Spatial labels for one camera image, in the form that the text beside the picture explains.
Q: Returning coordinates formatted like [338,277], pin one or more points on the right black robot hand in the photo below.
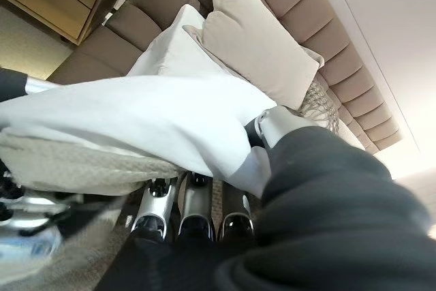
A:
[323,219]

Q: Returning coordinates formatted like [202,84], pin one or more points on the white duvet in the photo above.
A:
[136,117]

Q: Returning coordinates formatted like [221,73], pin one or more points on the patterned fringed cushion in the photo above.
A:
[322,103]

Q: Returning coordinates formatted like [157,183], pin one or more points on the large beige pillow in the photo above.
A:
[252,45]

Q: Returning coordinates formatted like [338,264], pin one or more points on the beige fringed bedspread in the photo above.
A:
[68,168]

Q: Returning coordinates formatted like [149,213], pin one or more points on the brown upholstered bed frame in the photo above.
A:
[306,8]

